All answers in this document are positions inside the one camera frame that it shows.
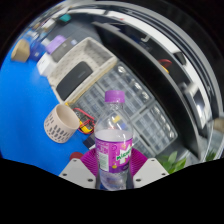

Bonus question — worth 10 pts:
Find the dark grey upright box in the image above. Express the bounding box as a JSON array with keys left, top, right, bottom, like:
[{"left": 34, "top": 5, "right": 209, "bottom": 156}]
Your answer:
[{"left": 51, "top": 39, "right": 79, "bottom": 63}]

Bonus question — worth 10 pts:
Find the purple bag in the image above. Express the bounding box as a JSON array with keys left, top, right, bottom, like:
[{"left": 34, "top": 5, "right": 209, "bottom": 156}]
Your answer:
[{"left": 45, "top": 34, "right": 67, "bottom": 54}]

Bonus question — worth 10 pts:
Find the blue box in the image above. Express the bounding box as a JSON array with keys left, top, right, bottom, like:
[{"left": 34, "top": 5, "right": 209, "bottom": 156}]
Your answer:
[{"left": 29, "top": 39, "right": 48, "bottom": 63}]

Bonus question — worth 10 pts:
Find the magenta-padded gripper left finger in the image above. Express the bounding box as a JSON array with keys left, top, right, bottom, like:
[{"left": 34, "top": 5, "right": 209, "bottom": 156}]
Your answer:
[{"left": 59, "top": 148, "right": 100, "bottom": 189}]

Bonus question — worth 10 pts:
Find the black speaker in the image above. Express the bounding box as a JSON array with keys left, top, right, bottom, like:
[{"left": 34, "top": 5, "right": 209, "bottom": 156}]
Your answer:
[{"left": 55, "top": 61, "right": 94, "bottom": 102}]

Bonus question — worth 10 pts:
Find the beige patterned cup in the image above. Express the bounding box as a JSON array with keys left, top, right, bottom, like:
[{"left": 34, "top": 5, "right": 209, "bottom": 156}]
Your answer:
[{"left": 43, "top": 103, "right": 81, "bottom": 144}]

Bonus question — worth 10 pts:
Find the clear bottle with purple cap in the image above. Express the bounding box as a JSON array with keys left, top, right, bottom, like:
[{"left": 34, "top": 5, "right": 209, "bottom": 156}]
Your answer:
[{"left": 94, "top": 89, "right": 134, "bottom": 191}]

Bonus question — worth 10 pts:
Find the green potted plant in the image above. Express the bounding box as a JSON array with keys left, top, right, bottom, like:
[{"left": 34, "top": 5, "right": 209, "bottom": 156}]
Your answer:
[{"left": 156, "top": 148, "right": 223, "bottom": 174}]

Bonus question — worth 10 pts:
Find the white perforated crate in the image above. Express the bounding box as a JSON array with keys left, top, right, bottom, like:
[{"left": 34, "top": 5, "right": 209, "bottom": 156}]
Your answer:
[{"left": 49, "top": 36, "right": 118, "bottom": 104}]

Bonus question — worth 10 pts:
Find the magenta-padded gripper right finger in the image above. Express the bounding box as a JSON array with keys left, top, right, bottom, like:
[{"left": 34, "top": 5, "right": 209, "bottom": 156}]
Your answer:
[{"left": 129, "top": 148, "right": 170, "bottom": 188}]

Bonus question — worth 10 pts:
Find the yellow multimeter with red leads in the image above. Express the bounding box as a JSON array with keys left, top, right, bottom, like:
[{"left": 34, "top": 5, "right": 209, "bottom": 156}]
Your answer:
[{"left": 73, "top": 107, "right": 96, "bottom": 135}]

